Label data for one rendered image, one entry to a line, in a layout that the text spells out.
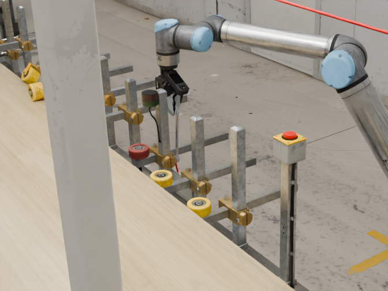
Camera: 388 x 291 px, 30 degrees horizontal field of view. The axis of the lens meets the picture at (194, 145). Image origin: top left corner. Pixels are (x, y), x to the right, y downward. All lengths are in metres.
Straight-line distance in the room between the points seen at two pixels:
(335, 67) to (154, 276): 0.91
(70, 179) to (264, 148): 4.13
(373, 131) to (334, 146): 2.44
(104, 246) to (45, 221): 1.60
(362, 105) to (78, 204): 1.77
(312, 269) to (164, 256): 1.61
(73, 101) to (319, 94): 5.09
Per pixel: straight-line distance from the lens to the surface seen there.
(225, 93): 5.80
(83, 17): 0.72
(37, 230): 2.37
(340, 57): 2.43
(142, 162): 2.83
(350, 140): 5.02
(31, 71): 3.61
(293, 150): 2.10
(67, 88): 0.73
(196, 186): 2.63
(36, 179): 2.68
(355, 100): 2.46
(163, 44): 2.74
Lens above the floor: 2.11
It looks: 25 degrees down
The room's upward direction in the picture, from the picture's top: 3 degrees counter-clockwise
